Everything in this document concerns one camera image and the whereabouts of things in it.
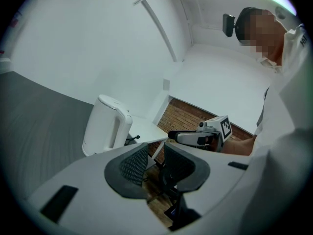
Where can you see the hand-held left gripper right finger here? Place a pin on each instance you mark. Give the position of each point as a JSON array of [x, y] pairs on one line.
[[220, 175]]

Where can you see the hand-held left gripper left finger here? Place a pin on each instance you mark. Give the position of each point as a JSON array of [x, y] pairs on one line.
[[85, 180]]

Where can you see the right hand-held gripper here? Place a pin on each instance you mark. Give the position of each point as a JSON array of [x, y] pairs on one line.
[[217, 131]]

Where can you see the white electric kettle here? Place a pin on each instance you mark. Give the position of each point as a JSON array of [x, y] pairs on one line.
[[102, 121]]

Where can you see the person's right forearm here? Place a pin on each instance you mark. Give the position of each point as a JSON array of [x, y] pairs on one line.
[[239, 147]]

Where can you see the white desk leg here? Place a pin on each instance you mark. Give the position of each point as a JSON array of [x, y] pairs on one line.
[[159, 152]]

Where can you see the black office chair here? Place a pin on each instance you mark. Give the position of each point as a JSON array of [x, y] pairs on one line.
[[168, 177]]

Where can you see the person's white shirt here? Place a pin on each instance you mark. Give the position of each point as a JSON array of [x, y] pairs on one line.
[[276, 106]]

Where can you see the person's head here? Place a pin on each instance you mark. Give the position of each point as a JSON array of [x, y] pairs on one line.
[[264, 33]]

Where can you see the white wall plate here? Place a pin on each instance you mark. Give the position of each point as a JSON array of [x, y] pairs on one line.
[[166, 84]]

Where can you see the white wall trunking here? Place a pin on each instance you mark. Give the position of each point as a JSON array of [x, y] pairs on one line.
[[159, 26]]

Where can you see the black head camera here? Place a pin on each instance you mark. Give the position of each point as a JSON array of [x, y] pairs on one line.
[[229, 24]]

